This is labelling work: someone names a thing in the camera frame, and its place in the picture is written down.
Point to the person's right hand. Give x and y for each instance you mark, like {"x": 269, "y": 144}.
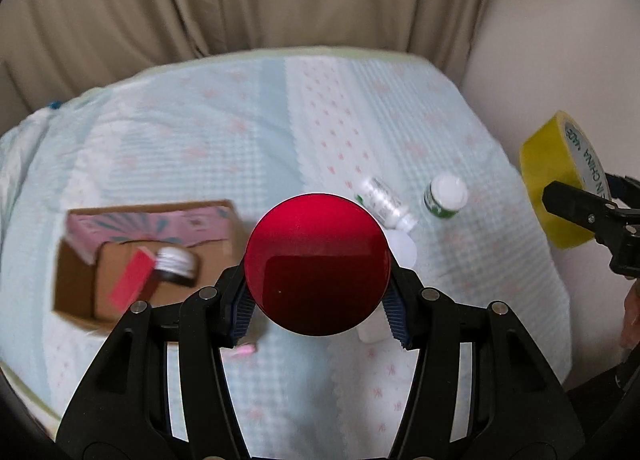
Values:
{"x": 632, "y": 320}

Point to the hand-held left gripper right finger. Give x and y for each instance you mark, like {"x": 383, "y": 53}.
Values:
{"x": 396, "y": 316}

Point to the small pink eraser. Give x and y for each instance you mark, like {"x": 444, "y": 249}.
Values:
{"x": 245, "y": 350}

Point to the red small box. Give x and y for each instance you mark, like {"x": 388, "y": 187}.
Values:
{"x": 131, "y": 279}

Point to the dark jar with white label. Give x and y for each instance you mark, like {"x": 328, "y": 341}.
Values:
{"x": 175, "y": 266}

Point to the green bottle with white cap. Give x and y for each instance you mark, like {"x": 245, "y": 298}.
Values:
{"x": 444, "y": 196}

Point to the pink patterned box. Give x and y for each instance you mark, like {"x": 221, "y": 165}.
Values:
{"x": 150, "y": 226}

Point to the clear bottle with green label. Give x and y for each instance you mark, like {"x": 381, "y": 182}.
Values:
{"x": 385, "y": 202}

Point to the cardboard box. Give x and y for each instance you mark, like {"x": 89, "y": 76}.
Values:
{"x": 75, "y": 285}

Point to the white plastic bottle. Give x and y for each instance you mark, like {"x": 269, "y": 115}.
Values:
{"x": 400, "y": 250}

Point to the yellow tape roll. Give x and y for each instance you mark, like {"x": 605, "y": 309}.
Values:
{"x": 555, "y": 174}

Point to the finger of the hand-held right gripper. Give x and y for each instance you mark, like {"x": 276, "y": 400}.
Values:
{"x": 575, "y": 202}
{"x": 625, "y": 187}

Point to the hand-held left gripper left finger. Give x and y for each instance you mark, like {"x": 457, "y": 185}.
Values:
{"x": 242, "y": 314}

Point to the light blue printed blanket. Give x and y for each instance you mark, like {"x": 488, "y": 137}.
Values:
{"x": 200, "y": 139}

